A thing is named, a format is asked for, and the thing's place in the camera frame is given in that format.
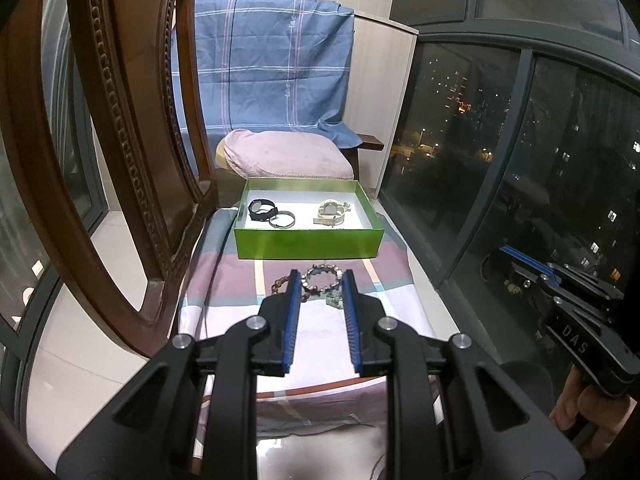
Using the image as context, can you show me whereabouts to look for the dark wooden bench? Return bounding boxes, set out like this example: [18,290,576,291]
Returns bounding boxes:
[341,133,385,185]

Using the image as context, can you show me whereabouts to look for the pink cushion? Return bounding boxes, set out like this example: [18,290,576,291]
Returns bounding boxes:
[215,129,355,180]

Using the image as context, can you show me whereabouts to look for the carved brown wooden chair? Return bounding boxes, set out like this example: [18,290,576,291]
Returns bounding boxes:
[1,0,218,356]

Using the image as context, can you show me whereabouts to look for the pink plaid table cloth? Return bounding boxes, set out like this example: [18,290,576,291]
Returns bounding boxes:
[177,206,461,480]

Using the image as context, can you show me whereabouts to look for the green jade pendant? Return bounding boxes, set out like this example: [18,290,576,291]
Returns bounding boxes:
[326,290,343,310]

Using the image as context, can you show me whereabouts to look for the cream digital wristwatch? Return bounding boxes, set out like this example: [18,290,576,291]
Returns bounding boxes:
[314,200,349,226]

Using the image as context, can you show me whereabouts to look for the blue plaid hanging cloth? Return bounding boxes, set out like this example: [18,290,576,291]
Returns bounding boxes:
[194,0,361,150]

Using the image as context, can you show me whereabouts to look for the green open gift box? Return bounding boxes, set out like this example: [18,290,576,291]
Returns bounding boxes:
[233,178,384,260]

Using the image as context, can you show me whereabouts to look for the grey stone bead bracelet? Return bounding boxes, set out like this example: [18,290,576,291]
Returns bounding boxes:
[300,263,345,302]

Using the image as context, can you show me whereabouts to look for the black digital wristwatch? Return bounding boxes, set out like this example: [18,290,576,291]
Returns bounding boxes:
[247,198,279,222]

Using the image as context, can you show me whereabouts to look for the person right hand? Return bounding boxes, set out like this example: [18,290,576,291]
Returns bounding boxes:
[549,365,637,460]

